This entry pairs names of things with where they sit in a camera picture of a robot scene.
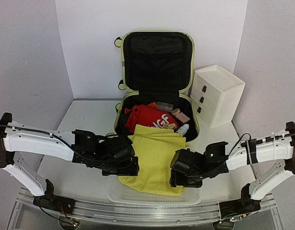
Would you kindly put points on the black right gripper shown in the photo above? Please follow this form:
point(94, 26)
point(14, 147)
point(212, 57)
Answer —
point(185, 181)

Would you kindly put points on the aluminium front mounting rail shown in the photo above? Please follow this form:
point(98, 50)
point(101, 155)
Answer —
point(26, 216)

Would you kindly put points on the pale green hard-shell suitcase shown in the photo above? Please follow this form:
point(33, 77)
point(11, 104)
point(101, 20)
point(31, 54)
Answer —
point(157, 66)

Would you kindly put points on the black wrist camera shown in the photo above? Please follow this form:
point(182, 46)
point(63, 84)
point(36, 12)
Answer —
point(115, 148)
point(185, 161)

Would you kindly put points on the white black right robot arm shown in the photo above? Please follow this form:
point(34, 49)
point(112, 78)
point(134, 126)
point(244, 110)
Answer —
point(278, 148)

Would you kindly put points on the white perforated plastic basket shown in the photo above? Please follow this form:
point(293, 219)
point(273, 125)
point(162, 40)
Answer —
point(119, 193)

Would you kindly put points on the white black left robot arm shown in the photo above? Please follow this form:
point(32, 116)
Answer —
point(17, 141)

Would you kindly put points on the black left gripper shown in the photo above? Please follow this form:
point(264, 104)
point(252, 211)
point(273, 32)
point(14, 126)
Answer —
point(126, 171)

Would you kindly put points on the white deodorant spray bottle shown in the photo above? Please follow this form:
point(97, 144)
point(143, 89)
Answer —
point(183, 129)

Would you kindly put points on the red printed t-shirt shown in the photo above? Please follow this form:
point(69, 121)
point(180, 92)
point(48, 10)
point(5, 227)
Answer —
point(148, 116)

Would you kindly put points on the clear plastic rectangular case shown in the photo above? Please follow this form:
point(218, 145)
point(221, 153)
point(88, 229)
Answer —
point(164, 106)

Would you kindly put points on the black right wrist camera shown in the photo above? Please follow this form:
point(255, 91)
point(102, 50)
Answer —
point(185, 161)

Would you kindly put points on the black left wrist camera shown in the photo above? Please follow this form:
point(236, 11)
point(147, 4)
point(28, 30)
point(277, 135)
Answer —
point(115, 148)

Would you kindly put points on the yellow cloth garment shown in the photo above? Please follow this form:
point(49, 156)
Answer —
point(155, 148)

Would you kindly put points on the pink round small container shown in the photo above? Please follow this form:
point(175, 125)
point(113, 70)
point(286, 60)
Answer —
point(176, 112)

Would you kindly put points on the white three-drawer storage cabinet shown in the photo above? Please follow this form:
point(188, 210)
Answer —
point(215, 94)

